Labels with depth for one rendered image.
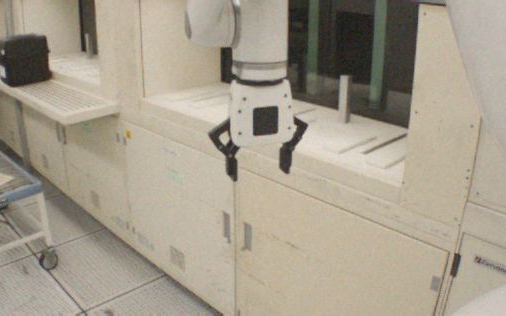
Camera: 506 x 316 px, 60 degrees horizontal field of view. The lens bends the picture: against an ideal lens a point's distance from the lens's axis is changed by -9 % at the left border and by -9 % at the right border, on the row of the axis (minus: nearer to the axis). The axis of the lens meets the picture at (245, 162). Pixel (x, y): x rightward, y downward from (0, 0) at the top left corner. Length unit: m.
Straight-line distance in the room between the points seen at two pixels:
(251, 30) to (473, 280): 0.77
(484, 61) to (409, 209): 0.92
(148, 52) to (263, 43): 1.28
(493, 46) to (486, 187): 0.82
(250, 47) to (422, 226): 0.66
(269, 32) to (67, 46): 2.79
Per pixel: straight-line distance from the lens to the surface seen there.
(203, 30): 0.68
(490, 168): 1.07
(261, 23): 0.70
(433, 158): 1.11
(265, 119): 0.75
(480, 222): 1.11
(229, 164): 0.77
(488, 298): 0.26
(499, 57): 0.28
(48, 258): 2.44
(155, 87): 2.00
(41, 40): 2.75
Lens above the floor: 1.32
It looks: 22 degrees down
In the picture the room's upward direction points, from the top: straight up
